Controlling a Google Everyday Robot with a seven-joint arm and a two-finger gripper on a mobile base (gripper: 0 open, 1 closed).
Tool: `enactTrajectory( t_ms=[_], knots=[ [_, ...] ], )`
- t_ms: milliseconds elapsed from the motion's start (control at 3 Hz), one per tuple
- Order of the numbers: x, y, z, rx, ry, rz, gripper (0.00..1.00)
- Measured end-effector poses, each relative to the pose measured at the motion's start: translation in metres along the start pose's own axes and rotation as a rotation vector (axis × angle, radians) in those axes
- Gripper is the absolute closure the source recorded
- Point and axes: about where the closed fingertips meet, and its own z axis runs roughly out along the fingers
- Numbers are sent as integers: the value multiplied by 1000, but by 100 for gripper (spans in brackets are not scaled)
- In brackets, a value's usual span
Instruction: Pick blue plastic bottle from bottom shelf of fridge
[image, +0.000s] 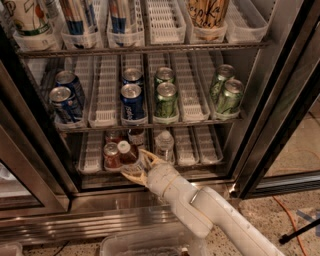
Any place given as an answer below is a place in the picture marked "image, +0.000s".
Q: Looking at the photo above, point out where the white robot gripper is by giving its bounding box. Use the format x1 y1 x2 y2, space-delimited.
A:
122 149 181 199

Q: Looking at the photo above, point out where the brown drink bottle white cap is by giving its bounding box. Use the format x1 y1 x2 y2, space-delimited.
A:
117 140 145 176

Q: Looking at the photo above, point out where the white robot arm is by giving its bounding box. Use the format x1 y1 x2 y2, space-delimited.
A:
120 149 284 256

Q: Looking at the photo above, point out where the clear water bottle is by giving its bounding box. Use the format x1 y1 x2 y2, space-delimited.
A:
155 130 174 163

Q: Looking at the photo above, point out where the stainless steel fridge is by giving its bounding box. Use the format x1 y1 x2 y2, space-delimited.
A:
0 0 320 246

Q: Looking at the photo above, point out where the open fridge glass door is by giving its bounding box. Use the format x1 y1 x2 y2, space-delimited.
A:
228 0 320 199

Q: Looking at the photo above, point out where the gold tall can top shelf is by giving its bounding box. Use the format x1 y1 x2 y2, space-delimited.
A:
187 0 229 29

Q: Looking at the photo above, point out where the white tall can top shelf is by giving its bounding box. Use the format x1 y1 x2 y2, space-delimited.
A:
1 0 52 36

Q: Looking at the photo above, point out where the red soda can front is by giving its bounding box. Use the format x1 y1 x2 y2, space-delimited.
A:
103 142 121 170

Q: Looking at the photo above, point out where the red soda can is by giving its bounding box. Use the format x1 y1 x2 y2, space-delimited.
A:
105 130 123 143
103 142 121 170

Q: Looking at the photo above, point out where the red soda can rear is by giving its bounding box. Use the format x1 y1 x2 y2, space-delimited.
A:
105 130 123 143

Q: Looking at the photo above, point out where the green soda can middle front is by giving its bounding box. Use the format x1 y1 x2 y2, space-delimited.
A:
155 82 178 118

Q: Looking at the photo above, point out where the green soda can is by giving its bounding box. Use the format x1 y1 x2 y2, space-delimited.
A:
154 67 175 87
155 82 178 118
216 79 244 115
210 64 235 102

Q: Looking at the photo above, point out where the blue soda can middle front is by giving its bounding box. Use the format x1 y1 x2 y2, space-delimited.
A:
120 84 145 120

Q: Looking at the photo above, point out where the blue soda can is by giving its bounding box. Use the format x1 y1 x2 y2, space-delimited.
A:
122 68 144 88
55 70 85 108
120 84 145 120
49 86 82 124

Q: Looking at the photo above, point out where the clear plastic bin on floor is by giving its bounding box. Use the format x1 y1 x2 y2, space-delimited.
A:
99 223 209 256

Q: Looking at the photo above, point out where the blue soda can middle rear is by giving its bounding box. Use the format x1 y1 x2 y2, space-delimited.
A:
122 68 144 88

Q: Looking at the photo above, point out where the green soda can middle rear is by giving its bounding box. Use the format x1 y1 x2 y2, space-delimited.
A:
154 67 175 87

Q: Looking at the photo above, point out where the green soda can right front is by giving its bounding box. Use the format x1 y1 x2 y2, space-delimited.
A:
216 79 244 115

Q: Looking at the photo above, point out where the blue soda can left front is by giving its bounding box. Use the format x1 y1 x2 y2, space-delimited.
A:
49 86 82 124

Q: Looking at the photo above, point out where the blue soda can left rear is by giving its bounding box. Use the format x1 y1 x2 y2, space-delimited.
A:
55 70 85 108

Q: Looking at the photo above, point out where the green soda can right rear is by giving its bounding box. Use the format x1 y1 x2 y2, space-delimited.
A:
210 64 235 102

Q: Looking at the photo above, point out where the black tripod leg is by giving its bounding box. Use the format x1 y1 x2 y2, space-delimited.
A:
279 218 320 244

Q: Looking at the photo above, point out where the blue silver tall can right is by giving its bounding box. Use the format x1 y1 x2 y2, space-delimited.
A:
109 0 136 34

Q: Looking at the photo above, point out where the blue silver tall can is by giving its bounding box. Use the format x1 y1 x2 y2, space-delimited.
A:
59 0 98 35
109 0 136 34

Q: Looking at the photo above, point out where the blue silver tall can left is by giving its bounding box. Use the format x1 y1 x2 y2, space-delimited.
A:
59 0 98 35

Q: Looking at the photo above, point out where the orange cable on floor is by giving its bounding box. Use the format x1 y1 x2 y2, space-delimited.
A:
272 195 308 256

